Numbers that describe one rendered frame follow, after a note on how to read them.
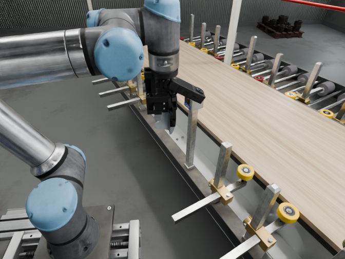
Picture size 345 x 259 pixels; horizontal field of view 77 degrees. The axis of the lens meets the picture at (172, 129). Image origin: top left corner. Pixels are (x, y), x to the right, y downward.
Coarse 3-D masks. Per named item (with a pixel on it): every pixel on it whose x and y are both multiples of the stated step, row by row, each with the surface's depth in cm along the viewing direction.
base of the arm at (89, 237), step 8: (88, 216) 67; (88, 224) 65; (96, 224) 69; (80, 232) 60; (88, 232) 64; (96, 232) 67; (72, 240) 59; (80, 240) 62; (88, 240) 64; (96, 240) 67; (48, 248) 63; (56, 248) 60; (64, 248) 60; (72, 248) 60; (80, 248) 62; (88, 248) 64; (56, 256) 61; (64, 256) 61; (72, 256) 61; (80, 256) 62
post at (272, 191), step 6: (270, 186) 75; (276, 186) 75; (264, 192) 78; (270, 192) 75; (276, 192) 74; (264, 198) 79; (270, 198) 76; (276, 198) 78; (264, 204) 80; (270, 204) 78; (258, 210) 84; (264, 210) 81; (270, 210) 83; (258, 216) 86; (264, 216) 84; (252, 222) 91; (258, 222) 87; (258, 228) 90; (246, 234) 98
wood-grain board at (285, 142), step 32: (192, 64) 209; (224, 64) 209; (224, 96) 163; (256, 96) 163; (224, 128) 133; (256, 128) 133; (288, 128) 133; (320, 128) 133; (256, 160) 113; (288, 160) 113; (320, 160) 113; (288, 192) 98; (320, 192) 98; (320, 224) 86
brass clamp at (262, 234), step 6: (246, 222) 94; (246, 228) 94; (252, 228) 91; (264, 228) 91; (252, 234) 92; (258, 234) 89; (264, 234) 89; (270, 234) 89; (264, 240) 87; (276, 240) 87; (264, 246) 87; (270, 246) 86
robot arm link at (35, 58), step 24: (120, 24) 35; (0, 48) 31; (24, 48) 31; (48, 48) 32; (72, 48) 32; (96, 48) 31; (120, 48) 31; (0, 72) 31; (24, 72) 32; (48, 72) 33; (72, 72) 34; (96, 72) 35; (120, 72) 33
